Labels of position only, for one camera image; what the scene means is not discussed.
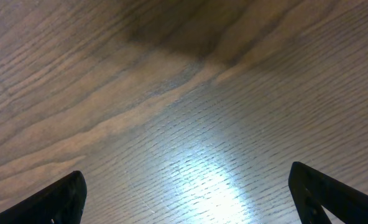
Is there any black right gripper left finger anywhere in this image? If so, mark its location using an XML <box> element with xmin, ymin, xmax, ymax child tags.
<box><xmin>0</xmin><ymin>170</ymin><xmax>87</xmax><ymax>224</ymax></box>

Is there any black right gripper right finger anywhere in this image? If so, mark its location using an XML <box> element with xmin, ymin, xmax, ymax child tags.
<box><xmin>288</xmin><ymin>162</ymin><xmax>368</xmax><ymax>223</ymax></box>

